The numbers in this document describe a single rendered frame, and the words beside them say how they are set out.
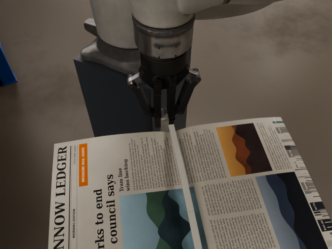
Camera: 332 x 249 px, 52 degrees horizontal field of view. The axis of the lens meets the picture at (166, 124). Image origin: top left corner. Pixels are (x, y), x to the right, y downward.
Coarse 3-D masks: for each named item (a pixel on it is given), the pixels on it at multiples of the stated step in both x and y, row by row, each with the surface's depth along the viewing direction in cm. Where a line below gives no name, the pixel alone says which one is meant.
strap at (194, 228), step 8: (176, 136) 54; (176, 144) 52; (176, 152) 51; (176, 160) 50; (184, 168) 49; (184, 176) 48; (184, 184) 47; (184, 192) 47; (192, 208) 45; (192, 216) 44; (192, 224) 44; (192, 232) 43; (200, 240) 43; (200, 248) 42
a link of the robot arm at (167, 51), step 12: (192, 24) 48; (144, 36) 47; (156, 36) 46; (168, 36) 46; (180, 36) 47; (192, 36) 50; (144, 48) 49; (156, 48) 48; (168, 48) 48; (180, 48) 49
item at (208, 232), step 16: (160, 144) 53; (192, 144) 53; (160, 160) 52; (192, 160) 52; (176, 176) 50; (192, 176) 50; (176, 192) 48; (192, 192) 48; (176, 208) 47; (208, 208) 47; (176, 224) 45; (208, 224) 45; (176, 240) 44; (192, 240) 44; (208, 240) 44
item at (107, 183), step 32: (64, 160) 51; (96, 160) 51; (128, 160) 51; (64, 192) 48; (96, 192) 48; (128, 192) 48; (160, 192) 48; (64, 224) 45; (96, 224) 45; (128, 224) 45; (160, 224) 45
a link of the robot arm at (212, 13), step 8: (208, 8) 64; (216, 8) 64; (224, 8) 65; (232, 8) 65; (240, 8) 66; (248, 8) 66; (256, 8) 67; (200, 16) 67; (208, 16) 67; (216, 16) 67; (224, 16) 68; (232, 16) 69
